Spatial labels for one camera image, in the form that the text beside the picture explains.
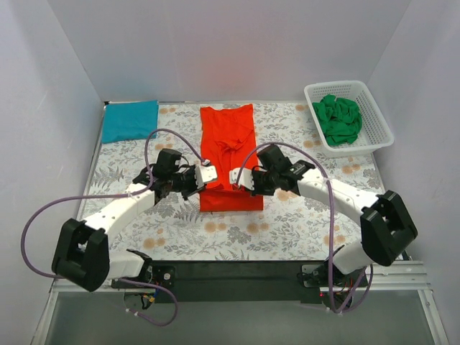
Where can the white plastic basket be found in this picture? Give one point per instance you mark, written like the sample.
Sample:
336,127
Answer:
375,133

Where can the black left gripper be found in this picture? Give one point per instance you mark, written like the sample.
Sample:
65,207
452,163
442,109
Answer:
192,180

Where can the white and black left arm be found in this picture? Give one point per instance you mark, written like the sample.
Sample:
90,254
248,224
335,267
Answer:
83,254

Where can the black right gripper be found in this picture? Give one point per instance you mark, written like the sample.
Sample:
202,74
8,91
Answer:
256,181

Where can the folded teal t shirt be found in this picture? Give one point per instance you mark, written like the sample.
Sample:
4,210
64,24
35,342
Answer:
129,121

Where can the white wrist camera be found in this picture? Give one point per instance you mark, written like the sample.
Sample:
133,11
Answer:
241,178
205,175

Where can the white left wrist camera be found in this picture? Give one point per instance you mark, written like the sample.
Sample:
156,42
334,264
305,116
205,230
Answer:
205,175

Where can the aluminium frame rail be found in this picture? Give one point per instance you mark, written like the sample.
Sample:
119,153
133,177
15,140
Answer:
402,275

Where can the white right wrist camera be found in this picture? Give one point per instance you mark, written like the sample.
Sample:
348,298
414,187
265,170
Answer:
241,178

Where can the crumpled green t shirt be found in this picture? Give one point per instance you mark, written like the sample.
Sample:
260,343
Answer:
340,119

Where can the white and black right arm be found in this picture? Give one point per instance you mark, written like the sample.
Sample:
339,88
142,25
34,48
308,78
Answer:
385,223

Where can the floral patterned table mat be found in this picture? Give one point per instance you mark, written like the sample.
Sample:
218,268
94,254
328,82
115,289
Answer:
288,227

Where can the orange t shirt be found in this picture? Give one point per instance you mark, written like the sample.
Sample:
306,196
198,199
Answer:
228,136

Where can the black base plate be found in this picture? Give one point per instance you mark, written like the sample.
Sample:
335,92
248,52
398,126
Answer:
235,281

